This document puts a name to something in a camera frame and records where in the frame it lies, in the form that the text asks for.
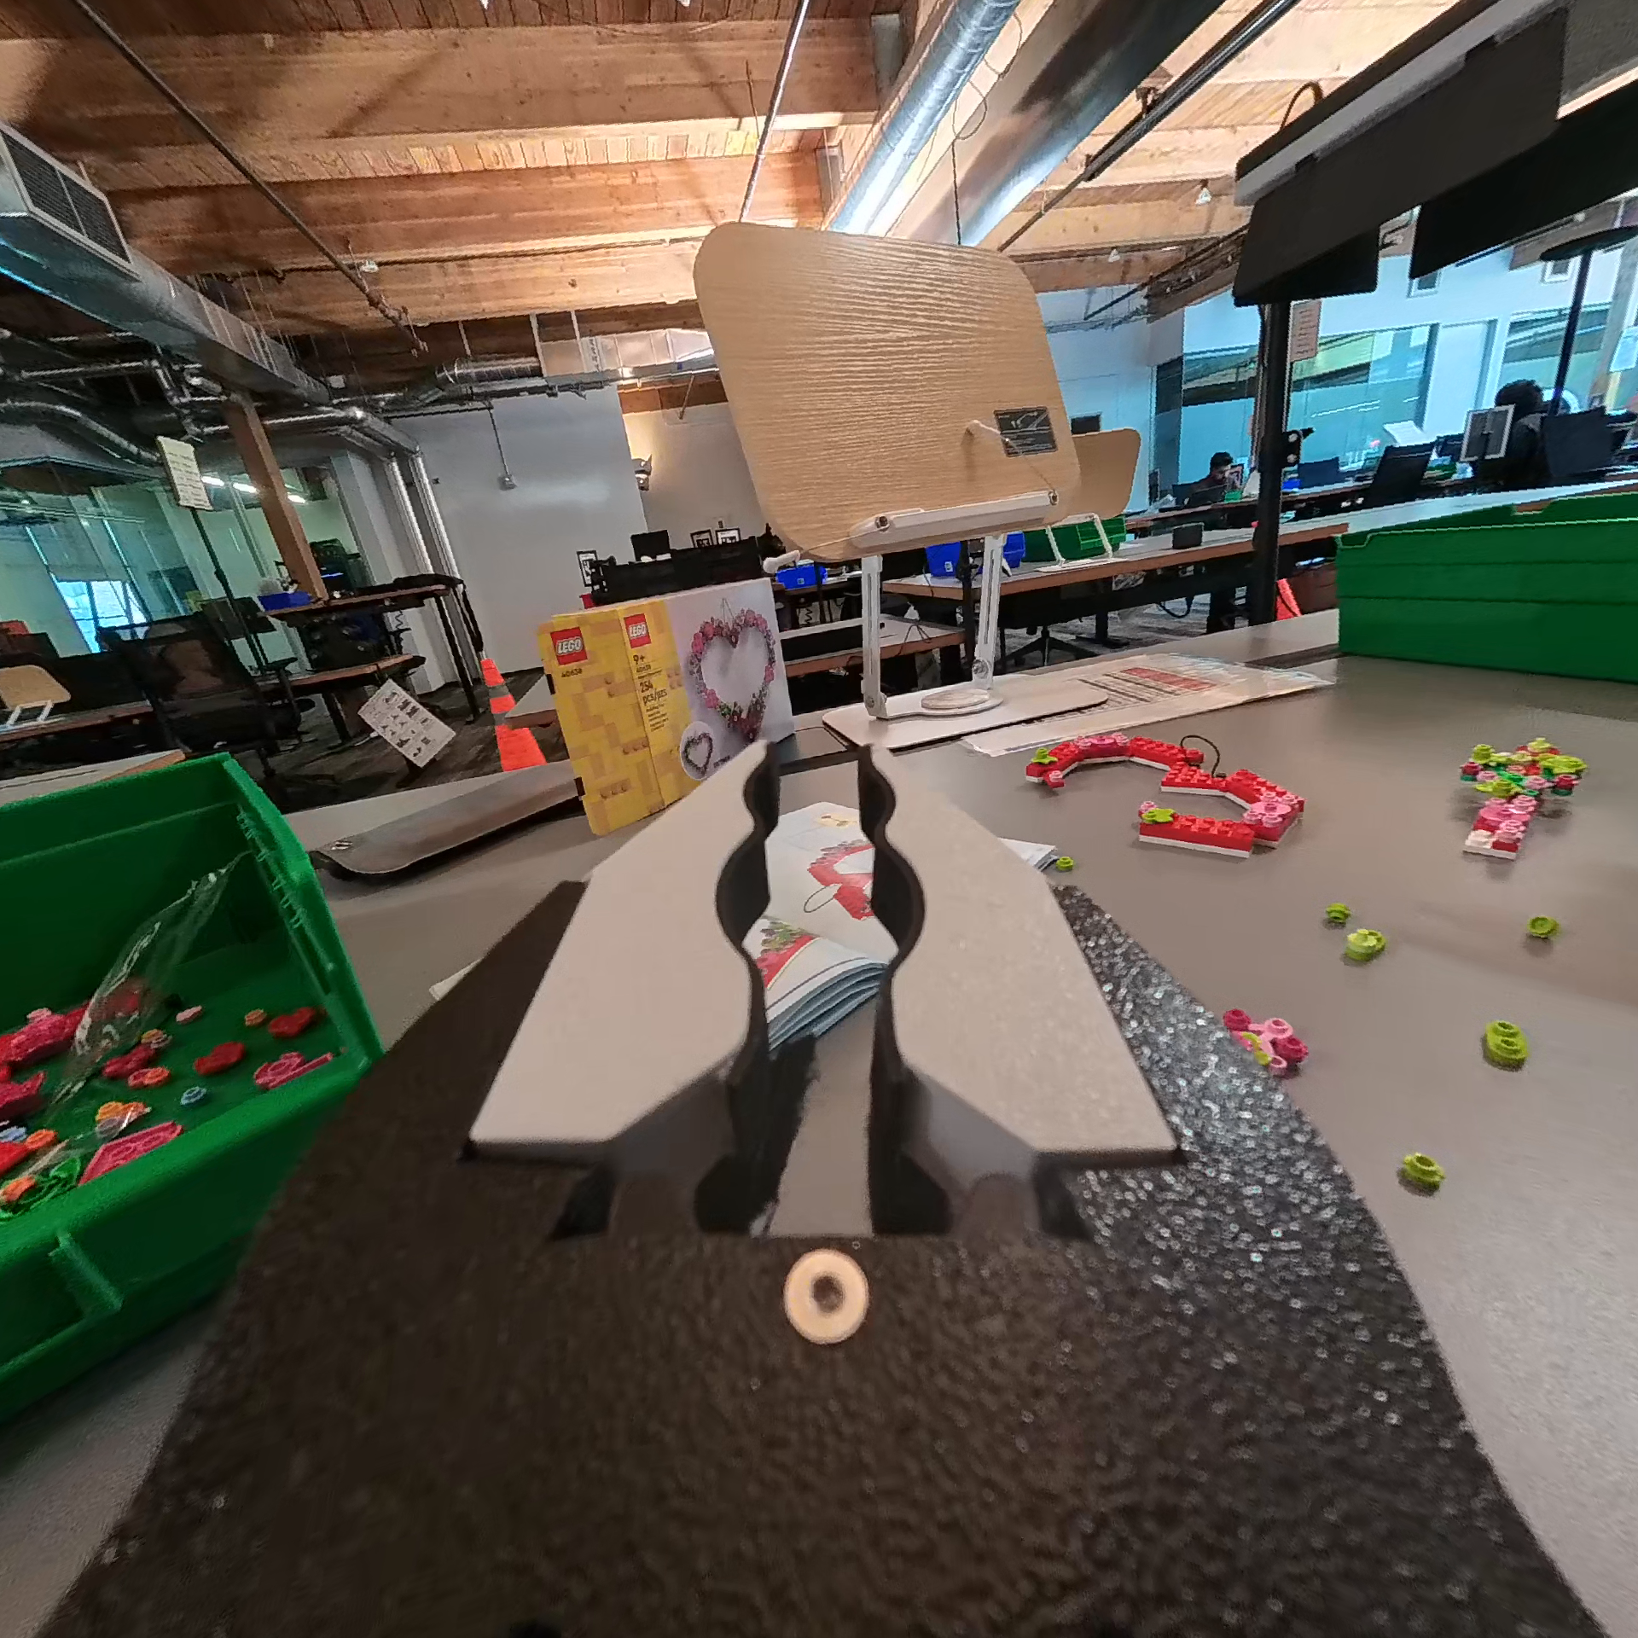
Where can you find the wooden book stand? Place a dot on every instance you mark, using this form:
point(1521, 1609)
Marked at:
point(883, 385)
point(1107, 467)
point(31, 691)

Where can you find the black office chair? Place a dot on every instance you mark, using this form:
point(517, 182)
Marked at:
point(191, 691)

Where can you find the lego instruction booklet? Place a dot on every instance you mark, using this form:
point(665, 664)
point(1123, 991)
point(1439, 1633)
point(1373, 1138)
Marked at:
point(821, 980)

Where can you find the white printed paper sheet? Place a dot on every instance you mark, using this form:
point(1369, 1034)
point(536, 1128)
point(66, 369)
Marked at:
point(1150, 699)

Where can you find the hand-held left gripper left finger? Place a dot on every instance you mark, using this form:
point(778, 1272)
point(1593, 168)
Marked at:
point(614, 974)

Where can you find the black overhead panel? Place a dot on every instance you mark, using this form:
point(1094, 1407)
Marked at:
point(1408, 141)

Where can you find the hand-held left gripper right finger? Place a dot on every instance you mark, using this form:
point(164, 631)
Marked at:
point(1010, 985)

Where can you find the grey vent duct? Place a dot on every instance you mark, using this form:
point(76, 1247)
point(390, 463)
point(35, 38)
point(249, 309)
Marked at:
point(76, 243)

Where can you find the silver round air duct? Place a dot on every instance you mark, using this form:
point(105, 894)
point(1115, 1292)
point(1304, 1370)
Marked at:
point(928, 102)

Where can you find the clear plastic bag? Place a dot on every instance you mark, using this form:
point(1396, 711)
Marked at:
point(140, 974)

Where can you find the dark standing desk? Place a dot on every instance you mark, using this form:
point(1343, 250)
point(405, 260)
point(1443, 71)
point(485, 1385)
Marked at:
point(384, 601)

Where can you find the long wooden desk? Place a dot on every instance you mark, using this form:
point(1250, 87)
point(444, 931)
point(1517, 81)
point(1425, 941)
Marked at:
point(1150, 564)

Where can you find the orange traffic cone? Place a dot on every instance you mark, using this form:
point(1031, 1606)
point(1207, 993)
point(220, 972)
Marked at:
point(519, 746)

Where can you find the dark flat board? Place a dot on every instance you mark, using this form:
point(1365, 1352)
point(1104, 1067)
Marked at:
point(446, 820)

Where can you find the small pink lego cluster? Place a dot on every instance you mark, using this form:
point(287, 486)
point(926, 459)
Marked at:
point(1265, 1040)

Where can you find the blue bin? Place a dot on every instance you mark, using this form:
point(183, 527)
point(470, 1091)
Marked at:
point(940, 558)

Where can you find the red curved lego assembly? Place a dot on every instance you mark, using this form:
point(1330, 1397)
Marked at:
point(1195, 829)

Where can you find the yellow lego box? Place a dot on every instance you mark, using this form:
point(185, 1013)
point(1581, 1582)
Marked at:
point(600, 724)

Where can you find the pile of loose lego pieces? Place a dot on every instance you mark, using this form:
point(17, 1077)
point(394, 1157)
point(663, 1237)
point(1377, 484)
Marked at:
point(216, 1060)

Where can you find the pink green lego assembly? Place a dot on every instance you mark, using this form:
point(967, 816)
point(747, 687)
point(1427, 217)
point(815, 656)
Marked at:
point(1507, 820)

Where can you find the green plastic bin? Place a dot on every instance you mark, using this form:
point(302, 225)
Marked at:
point(191, 820)
point(1484, 615)

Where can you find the black pole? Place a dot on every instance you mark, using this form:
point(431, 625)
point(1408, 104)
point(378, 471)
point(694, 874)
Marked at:
point(1269, 486)

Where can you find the white printed floor sign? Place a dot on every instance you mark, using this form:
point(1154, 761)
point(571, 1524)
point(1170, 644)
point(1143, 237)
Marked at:
point(405, 724)

